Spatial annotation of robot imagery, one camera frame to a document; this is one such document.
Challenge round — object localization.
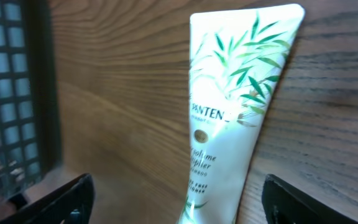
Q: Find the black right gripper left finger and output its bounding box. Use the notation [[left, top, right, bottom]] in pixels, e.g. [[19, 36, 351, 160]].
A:
[[0, 173, 95, 224]]

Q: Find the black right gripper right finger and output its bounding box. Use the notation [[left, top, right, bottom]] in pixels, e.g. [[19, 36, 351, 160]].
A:
[[262, 174, 358, 224]]

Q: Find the white cosmetic tube gold cap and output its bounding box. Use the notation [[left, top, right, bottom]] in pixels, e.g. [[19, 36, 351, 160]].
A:
[[178, 4, 305, 223]]

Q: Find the grey plastic shopping basket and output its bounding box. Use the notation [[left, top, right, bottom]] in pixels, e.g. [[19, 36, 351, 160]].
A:
[[0, 0, 62, 203]]

